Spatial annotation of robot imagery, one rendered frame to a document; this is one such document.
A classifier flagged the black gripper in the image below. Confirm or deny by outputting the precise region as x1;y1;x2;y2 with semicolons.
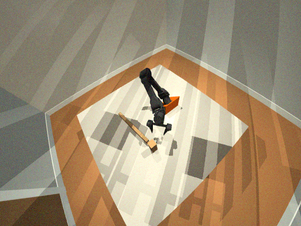
146;118;172;135

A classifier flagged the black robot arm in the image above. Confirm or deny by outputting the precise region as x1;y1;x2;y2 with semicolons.
139;68;172;124

